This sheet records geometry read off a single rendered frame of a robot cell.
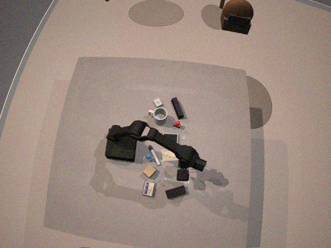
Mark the grey mug with cream rim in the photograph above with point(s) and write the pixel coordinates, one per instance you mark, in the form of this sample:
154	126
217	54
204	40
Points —
160	115

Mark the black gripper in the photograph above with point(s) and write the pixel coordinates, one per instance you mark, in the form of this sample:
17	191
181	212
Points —
182	175

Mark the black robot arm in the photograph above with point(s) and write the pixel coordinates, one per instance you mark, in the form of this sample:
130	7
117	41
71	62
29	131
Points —
187	155

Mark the cream inspection card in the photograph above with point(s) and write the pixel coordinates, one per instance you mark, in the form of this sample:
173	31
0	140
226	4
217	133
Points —
168	156

